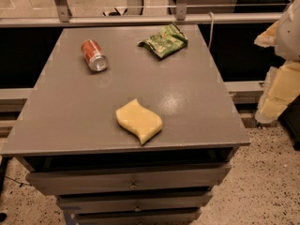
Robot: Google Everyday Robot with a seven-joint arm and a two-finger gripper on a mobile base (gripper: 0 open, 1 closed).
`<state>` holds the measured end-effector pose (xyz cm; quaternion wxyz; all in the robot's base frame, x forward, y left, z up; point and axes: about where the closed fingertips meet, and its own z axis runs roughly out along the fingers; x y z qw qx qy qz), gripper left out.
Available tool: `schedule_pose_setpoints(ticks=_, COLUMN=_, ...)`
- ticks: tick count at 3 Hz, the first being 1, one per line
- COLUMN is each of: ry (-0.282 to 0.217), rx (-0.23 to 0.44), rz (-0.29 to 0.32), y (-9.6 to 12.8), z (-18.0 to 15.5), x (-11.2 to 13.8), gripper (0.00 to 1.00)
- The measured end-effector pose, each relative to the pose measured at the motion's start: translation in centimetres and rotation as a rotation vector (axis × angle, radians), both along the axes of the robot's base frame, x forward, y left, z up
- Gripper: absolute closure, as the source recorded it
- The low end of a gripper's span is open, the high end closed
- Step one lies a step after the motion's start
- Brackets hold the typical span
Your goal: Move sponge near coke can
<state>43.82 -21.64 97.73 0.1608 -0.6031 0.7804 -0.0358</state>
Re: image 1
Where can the bottom grey drawer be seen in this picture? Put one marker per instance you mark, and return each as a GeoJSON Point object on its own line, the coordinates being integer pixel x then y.
{"type": "Point", "coordinates": [149, 217]}

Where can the grey drawer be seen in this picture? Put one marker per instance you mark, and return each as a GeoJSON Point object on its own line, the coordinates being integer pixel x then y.
{"type": "Point", "coordinates": [128, 179]}
{"type": "Point", "coordinates": [149, 217]}
{"type": "Point", "coordinates": [135, 202]}

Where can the middle grey drawer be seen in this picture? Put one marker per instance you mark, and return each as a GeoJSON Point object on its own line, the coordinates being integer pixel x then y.
{"type": "Point", "coordinates": [135, 202]}

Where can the red coke can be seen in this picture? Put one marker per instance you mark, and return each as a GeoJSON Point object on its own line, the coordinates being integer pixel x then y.
{"type": "Point", "coordinates": [94, 56]}

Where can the metal window rail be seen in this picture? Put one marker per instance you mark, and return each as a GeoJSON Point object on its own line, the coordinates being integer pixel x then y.
{"type": "Point", "coordinates": [141, 20]}

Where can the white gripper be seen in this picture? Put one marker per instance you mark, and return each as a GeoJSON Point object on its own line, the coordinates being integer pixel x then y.
{"type": "Point", "coordinates": [290, 37]}

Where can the yellow wavy sponge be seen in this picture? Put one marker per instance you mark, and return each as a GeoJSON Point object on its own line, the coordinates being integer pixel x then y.
{"type": "Point", "coordinates": [138, 120]}

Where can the grey drawer cabinet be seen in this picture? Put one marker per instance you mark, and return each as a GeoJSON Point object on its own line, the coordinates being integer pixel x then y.
{"type": "Point", "coordinates": [121, 137]}

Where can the top grey drawer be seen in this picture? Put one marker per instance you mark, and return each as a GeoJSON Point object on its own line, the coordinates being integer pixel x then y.
{"type": "Point", "coordinates": [128, 179]}

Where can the green chip bag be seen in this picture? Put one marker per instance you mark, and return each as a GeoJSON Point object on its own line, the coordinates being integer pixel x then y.
{"type": "Point", "coordinates": [168, 40]}

